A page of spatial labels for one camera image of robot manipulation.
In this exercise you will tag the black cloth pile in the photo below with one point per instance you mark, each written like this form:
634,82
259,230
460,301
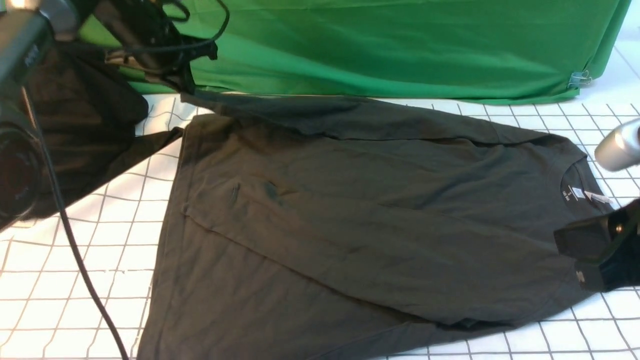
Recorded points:
88,114

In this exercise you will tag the gray long-sleeved shirt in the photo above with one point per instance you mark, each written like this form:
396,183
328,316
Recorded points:
337,228

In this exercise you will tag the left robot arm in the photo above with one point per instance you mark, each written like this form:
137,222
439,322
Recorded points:
29,29

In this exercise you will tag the metal binder clip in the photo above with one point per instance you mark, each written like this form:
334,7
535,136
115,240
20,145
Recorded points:
579,79

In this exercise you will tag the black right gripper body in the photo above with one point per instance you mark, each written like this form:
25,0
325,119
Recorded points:
605,249

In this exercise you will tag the green backdrop cloth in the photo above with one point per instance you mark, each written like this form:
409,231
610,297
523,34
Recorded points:
487,51

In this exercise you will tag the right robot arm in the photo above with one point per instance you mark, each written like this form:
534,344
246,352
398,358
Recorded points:
620,149

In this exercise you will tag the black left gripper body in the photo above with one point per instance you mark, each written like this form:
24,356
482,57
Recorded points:
151,43

